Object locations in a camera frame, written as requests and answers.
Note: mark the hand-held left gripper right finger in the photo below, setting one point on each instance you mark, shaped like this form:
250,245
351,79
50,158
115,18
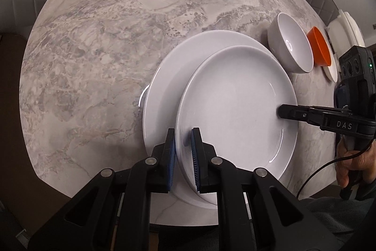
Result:
195,164

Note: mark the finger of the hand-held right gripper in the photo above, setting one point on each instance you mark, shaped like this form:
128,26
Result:
293,112

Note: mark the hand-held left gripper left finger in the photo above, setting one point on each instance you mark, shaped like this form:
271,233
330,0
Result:
171,158

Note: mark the small white plate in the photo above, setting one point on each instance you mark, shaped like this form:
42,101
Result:
332,73

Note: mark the medium white deep plate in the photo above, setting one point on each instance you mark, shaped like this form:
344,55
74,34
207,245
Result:
235,107

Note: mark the orange bowl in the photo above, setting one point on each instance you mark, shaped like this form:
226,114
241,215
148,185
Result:
320,48

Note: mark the large white plate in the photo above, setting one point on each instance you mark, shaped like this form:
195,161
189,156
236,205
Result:
164,92

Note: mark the white bowl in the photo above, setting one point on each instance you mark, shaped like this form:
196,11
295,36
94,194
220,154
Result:
290,42

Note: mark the person's right hand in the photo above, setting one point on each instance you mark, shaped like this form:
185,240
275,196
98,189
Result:
343,164

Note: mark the white lidded container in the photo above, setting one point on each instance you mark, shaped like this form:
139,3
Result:
346,33

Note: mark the person's dark clothing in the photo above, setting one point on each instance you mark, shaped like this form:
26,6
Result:
337,220

